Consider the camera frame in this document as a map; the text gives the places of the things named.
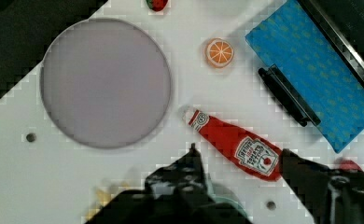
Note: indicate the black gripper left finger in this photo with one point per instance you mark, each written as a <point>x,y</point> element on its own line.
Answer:
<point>173,194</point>

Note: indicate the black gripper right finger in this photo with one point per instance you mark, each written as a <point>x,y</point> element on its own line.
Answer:
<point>332,196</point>

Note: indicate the red felt ketchup bottle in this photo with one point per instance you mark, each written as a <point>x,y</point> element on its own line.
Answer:
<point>251,153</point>

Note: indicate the black toaster oven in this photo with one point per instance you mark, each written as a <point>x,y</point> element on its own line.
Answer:
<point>342,23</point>

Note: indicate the red round toy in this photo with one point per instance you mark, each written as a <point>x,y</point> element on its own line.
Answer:
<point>347,165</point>

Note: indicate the green mug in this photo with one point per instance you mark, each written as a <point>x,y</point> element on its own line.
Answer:
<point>222,194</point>

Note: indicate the peeled banana toy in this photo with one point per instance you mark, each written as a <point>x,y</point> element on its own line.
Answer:
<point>104,197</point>

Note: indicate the grey round plate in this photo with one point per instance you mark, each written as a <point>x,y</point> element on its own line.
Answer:
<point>105,83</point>

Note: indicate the orange slice toy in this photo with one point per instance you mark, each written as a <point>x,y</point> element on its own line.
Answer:
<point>218,52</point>

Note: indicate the red strawberry toy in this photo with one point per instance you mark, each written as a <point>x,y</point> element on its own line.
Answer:
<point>157,5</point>

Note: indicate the black oven door handle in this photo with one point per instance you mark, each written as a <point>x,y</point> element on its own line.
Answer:
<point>282,89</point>

